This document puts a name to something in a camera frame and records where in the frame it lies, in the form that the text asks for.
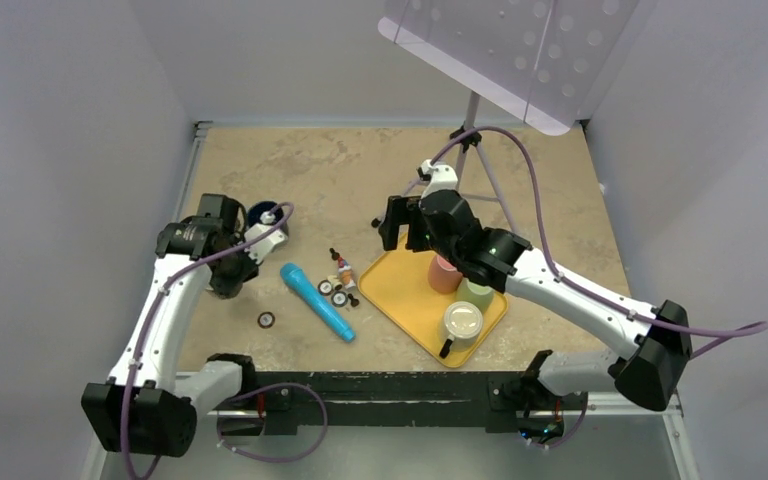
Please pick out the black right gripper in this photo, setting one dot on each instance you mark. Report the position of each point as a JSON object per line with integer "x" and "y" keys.
{"x": 397, "y": 215}

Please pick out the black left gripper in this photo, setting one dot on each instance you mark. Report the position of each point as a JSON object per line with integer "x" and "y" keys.
{"x": 224, "y": 286}

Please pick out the pink ceramic mug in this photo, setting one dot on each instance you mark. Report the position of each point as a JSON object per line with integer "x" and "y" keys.
{"x": 442, "y": 276}

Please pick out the dark blue ceramic mug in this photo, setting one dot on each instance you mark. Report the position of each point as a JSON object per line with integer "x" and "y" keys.
{"x": 264, "y": 212}

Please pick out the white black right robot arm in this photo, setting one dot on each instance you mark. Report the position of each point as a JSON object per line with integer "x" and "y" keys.
{"x": 648, "y": 347}

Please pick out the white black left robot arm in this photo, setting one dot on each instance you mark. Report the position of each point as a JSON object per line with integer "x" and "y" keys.
{"x": 142, "y": 407}

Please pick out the green ceramic mug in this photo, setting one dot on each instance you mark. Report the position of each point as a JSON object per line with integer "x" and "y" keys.
{"x": 479, "y": 296}

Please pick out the yellow plastic tray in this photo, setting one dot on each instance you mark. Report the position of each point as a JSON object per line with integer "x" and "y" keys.
{"x": 396, "y": 284}

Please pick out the round brown white token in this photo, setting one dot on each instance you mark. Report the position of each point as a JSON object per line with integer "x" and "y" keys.
{"x": 266, "y": 320}

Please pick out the round token upper left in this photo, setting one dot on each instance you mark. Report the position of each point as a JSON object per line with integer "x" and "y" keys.
{"x": 325, "y": 287}

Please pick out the round token lower right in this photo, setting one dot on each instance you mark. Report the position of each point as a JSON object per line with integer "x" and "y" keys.
{"x": 339, "y": 299}

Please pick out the blue toy microphone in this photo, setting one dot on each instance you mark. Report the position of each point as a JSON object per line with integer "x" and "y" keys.
{"x": 296, "y": 280}

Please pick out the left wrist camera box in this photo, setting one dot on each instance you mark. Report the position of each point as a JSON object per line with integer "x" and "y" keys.
{"x": 262, "y": 240}

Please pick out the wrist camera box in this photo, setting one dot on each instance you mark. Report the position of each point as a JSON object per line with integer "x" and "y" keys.
{"x": 262, "y": 240}
{"x": 437, "y": 176}

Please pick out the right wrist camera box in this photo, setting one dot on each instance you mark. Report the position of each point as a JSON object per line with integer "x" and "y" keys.
{"x": 437, "y": 176}

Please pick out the cream mug black handle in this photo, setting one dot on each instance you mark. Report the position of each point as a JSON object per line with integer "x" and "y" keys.
{"x": 459, "y": 328}

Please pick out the black table edge rail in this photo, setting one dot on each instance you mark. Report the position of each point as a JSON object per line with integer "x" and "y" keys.
{"x": 495, "y": 401}

